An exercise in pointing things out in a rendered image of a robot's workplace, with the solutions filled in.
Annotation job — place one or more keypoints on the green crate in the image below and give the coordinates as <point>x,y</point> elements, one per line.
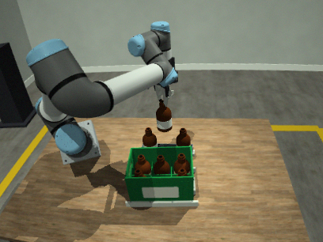
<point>167,188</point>

